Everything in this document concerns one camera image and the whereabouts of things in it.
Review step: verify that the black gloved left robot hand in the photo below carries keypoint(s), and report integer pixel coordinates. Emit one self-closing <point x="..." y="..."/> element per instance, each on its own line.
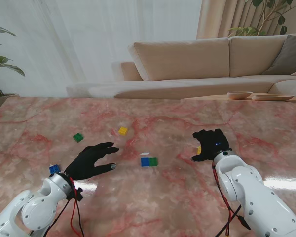
<point x="85" y="163"/>

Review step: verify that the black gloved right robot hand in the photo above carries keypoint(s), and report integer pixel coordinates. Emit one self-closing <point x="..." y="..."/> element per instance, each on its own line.
<point x="212" y="143"/>

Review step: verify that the yellow toy brick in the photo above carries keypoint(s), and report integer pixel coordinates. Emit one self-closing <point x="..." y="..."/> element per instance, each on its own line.
<point x="199" y="149"/>
<point x="123" y="131"/>

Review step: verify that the blue toy brick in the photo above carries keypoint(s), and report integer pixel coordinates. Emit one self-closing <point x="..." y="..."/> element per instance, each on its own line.
<point x="54" y="169"/>
<point x="145" y="162"/>

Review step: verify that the green toy brick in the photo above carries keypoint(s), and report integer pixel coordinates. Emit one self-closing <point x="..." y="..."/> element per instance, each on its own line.
<point x="78" y="137"/>
<point x="153" y="161"/>

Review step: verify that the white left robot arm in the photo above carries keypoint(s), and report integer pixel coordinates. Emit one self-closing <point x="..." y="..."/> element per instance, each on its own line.
<point x="32" y="212"/>

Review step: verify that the wooden bowl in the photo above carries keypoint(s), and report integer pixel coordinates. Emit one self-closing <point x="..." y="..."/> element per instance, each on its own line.
<point x="239" y="95"/>

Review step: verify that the white paper scrap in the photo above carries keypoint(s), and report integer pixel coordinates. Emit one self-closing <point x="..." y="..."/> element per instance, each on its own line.
<point x="145" y="154"/>

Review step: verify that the wooden tray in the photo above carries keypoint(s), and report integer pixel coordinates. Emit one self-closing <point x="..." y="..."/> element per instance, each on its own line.
<point x="271" y="97"/>

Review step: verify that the beige sofa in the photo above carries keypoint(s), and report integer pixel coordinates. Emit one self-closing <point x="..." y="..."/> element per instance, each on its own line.
<point x="182" y="59"/>

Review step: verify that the grey plant pot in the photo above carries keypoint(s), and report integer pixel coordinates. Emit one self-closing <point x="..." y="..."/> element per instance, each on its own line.
<point x="0" y="101"/>

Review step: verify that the broad leaf potted plant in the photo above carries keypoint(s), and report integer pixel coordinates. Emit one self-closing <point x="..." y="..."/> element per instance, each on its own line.
<point x="14" y="69"/>

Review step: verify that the grey sofa cushion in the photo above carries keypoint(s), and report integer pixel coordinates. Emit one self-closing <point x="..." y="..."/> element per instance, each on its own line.
<point x="288" y="54"/>

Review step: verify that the beige curtain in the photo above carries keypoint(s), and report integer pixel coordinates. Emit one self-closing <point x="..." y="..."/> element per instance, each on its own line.
<point x="222" y="19"/>

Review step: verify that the white sheer curtain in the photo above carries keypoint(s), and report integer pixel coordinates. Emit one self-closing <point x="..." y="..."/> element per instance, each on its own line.
<point x="88" y="37"/>

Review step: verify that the tall green leafy plant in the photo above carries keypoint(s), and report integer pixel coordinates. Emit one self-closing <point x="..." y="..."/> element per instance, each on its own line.
<point x="282" y="20"/>

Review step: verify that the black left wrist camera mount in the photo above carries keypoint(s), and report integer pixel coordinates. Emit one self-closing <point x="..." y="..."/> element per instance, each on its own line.
<point x="76" y="193"/>

